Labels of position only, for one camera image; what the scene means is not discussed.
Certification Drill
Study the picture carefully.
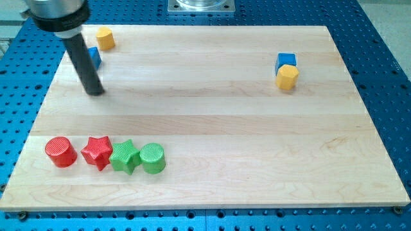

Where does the yellow hexagon block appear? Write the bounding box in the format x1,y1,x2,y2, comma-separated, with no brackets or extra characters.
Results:
275,64,299,90

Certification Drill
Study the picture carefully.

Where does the yellow block top left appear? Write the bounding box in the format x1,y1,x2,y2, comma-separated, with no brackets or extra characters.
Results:
96,26,116,51

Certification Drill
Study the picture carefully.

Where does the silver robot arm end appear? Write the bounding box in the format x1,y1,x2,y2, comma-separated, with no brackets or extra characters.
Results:
20,0,91,39

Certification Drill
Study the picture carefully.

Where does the blue cube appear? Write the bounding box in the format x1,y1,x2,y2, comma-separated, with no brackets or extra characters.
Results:
274,53,297,74

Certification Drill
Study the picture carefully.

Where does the green star block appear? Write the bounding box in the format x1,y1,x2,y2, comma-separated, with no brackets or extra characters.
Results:
109,139,141,175

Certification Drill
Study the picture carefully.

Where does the blue block top left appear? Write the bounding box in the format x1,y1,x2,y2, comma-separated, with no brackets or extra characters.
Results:
88,47,101,70

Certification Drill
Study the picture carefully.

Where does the light wooden board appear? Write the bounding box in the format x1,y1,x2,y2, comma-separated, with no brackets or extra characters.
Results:
1,25,410,211

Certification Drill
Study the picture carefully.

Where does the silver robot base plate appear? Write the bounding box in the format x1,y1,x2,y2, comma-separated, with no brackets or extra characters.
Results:
168,0,236,13

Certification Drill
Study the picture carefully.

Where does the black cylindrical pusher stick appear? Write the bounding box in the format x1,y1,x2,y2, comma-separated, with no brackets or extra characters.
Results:
62,33,104,96

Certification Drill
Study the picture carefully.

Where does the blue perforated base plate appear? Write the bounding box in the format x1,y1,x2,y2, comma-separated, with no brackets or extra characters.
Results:
1,0,410,230

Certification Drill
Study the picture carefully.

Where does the green cylinder block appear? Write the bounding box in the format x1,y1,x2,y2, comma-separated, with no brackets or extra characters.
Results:
140,143,166,174

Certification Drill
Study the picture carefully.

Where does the red cylinder block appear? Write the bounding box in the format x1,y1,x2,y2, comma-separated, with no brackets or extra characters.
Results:
44,137,77,168

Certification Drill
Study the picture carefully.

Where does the red star block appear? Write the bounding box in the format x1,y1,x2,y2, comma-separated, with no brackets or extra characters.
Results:
81,136,113,171

